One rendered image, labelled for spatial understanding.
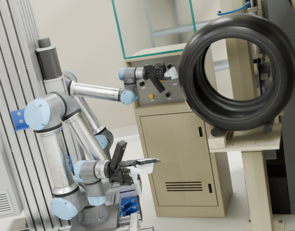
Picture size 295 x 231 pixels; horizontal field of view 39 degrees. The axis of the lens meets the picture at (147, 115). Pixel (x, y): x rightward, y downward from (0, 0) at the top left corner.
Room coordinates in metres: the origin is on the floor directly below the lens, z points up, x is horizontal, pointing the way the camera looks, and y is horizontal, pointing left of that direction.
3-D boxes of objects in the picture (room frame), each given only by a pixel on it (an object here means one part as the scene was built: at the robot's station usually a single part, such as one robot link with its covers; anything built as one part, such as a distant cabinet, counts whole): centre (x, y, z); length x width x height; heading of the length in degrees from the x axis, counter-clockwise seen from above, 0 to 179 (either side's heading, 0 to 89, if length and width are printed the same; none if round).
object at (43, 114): (1.67, 0.41, 1.09); 0.15 x 0.12 x 0.55; 151
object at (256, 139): (2.23, -0.54, 0.80); 0.37 x 0.36 x 0.02; 67
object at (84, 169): (1.60, 0.28, 1.04); 0.11 x 0.08 x 0.09; 61
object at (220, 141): (2.28, -0.41, 0.84); 0.36 x 0.09 x 0.06; 157
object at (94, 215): (1.79, 0.34, 0.77); 0.15 x 0.15 x 0.10
